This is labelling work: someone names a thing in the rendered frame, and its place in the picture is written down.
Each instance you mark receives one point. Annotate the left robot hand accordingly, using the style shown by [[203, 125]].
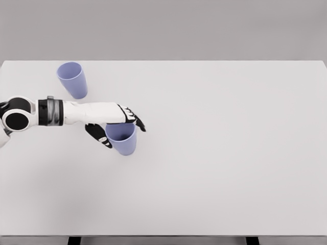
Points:
[[110, 113]]

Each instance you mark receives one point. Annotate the lavender plastic cup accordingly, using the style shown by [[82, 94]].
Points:
[[72, 80], [124, 143]]

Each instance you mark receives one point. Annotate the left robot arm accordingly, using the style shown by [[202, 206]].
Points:
[[51, 112]]

